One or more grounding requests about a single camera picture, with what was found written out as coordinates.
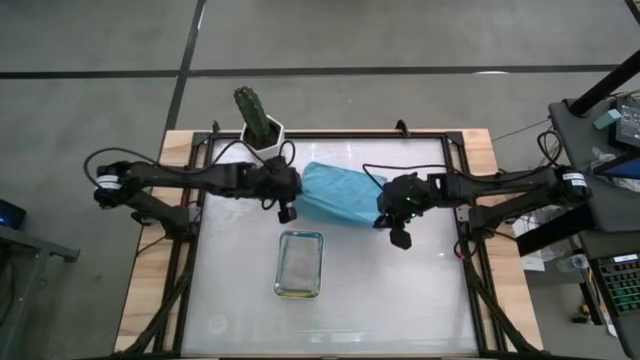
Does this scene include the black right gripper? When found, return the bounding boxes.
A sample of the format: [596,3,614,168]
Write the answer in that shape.
[371,171,435,231]

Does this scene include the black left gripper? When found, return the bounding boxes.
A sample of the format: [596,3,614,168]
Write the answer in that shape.
[237,154,305,203]

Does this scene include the teal microfiber towel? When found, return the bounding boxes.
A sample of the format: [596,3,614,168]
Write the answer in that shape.
[297,160,389,229]

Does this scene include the grey microfiber towel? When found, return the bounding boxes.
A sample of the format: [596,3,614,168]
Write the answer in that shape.
[278,234,322,295]

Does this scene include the white plastic bin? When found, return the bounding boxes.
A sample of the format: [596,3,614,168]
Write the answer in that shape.
[272,229,326,300]

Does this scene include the white hexagonal plant pot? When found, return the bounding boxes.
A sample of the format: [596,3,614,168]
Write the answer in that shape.
[239,114,287,154]

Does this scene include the green cactus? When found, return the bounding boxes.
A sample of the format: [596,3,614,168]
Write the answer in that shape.
[233,85,274,146]

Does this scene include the white papers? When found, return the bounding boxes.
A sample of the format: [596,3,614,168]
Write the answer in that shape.
[510,219,547,273]

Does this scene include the clear plastic bottle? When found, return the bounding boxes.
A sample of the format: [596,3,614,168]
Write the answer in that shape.
[556,253,591,274]

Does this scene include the dark grey desk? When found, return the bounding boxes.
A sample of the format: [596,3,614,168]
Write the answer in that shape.
[514,97,640,360]

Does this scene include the keyboard with coloured keys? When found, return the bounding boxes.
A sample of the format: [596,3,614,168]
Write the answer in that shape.
[596,253,640,317]

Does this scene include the small teal box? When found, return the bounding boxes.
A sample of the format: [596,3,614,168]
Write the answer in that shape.
[593,108,623,131]

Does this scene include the black tablet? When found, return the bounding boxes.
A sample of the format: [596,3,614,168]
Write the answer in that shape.
[591,151,640,182]

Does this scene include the grey metal stand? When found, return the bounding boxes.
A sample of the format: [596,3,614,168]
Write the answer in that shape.
[0,223,81,360]

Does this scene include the black pole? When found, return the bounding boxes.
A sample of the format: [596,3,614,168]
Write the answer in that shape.
[569,48,640,118]

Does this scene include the black computer with blue lights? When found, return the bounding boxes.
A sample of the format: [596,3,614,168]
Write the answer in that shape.
[0,198,28,231]

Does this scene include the black desk monitor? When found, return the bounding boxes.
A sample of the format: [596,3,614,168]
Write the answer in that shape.
[613,96,640,151]

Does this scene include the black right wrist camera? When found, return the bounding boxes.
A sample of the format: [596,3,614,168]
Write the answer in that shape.
[389,227,414,252]

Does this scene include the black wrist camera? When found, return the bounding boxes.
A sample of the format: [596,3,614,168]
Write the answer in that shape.
[277,204,299,226]
[389,227,414,252]

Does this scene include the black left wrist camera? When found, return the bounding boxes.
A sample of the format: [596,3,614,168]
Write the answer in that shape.
[277,204,299,226]

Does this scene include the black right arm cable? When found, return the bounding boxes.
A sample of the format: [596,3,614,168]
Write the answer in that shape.
[361,162,454,189]

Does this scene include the black table frame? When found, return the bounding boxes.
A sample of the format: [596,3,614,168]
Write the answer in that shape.
[113,129,546,360]

